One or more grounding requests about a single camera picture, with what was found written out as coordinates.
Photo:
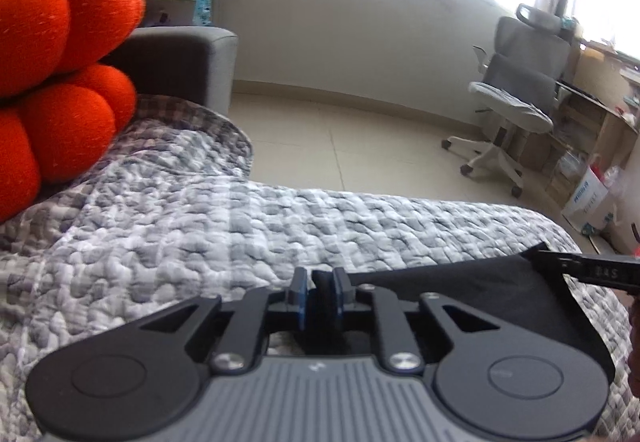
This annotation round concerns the white box blue print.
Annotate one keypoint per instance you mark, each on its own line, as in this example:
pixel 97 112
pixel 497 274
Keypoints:
pixel 585 202

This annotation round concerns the wooden desk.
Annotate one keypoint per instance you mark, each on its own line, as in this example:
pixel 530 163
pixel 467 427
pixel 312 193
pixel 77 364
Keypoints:
pixel 605 121

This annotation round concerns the black t-shirt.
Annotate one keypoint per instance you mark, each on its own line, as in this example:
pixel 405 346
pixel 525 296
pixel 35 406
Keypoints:
pixel 475 282

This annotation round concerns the blue printed packet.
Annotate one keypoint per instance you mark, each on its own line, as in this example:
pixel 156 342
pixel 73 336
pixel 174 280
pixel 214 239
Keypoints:
pixel 204 1

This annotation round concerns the grey sofa armrest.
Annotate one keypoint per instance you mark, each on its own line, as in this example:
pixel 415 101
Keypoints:
pixel 190 61

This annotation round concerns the red knot cushion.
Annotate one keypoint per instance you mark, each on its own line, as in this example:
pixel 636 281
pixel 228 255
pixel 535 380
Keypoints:
pixel 65 86

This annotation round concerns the grey checked quilted blanket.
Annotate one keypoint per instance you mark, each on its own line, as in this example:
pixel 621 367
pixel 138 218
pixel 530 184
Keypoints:
pixel 200 222

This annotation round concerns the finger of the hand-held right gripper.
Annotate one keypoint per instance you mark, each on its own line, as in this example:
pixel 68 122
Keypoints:
pixel 595 272

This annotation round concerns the white grey office chair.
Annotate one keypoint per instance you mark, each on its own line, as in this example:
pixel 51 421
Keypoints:
pixel 520 86

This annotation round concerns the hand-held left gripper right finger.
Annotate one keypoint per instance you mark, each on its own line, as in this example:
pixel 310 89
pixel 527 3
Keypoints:
pixel 341 297

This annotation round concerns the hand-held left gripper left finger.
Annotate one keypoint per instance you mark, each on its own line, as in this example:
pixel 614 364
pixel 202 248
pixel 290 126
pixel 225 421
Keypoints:
pixel 301 302

